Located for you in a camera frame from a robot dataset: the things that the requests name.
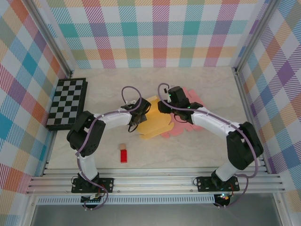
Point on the yellow paper box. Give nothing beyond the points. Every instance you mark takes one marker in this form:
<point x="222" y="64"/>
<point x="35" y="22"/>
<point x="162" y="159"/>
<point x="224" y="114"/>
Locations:
<point x="152" y="129"/>

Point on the aluminium corner post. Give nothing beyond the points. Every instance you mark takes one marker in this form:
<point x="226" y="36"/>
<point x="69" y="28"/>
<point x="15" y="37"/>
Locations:
<point x="255" y="35"/>
<point x="52" y="37"/>

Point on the black and grey checkerboard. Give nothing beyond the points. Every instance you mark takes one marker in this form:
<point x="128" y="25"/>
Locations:
<point x="67" y="101"/>

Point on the grey metal sheet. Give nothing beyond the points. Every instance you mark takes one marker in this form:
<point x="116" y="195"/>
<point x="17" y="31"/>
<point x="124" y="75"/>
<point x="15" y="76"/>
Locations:
<point x="152" y="215"/>

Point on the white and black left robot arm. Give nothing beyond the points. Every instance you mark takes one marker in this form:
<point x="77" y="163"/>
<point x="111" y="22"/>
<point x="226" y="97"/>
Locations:
<point x="113" y="120"/>

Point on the small wooden cube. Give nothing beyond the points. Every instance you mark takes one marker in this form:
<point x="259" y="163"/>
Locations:
<point x="122" y="147"/>

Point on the aluminium side rail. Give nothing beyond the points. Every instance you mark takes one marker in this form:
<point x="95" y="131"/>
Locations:
<point x="48" y="160"/>
<point x="241" y="87"/>

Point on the pink paper box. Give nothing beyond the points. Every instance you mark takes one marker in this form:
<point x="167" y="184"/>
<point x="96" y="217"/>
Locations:
<point x="178" y="128"/>

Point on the small circuit board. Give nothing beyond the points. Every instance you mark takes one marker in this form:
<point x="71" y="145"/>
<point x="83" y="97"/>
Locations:
<point x="92" y="199"/>
<point x="223" y="197"/>

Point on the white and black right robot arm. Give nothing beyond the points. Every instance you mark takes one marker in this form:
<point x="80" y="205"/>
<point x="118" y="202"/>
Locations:
<point x="211" y="122"/>

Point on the red rectangular block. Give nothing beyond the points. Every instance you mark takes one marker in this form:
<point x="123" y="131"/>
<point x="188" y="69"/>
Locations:
<point x="124" y="155"/>

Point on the aluminium mounting rail frame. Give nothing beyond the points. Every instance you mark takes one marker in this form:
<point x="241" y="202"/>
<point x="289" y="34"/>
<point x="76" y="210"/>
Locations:
<point x="152" y="181"/>

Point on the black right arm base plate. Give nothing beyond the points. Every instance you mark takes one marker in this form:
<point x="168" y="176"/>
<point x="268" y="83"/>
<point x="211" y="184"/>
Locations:
<point x="204" y="183"/>

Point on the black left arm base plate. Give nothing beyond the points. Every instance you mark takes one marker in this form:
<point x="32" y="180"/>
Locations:
<point x="108" y="184"/>

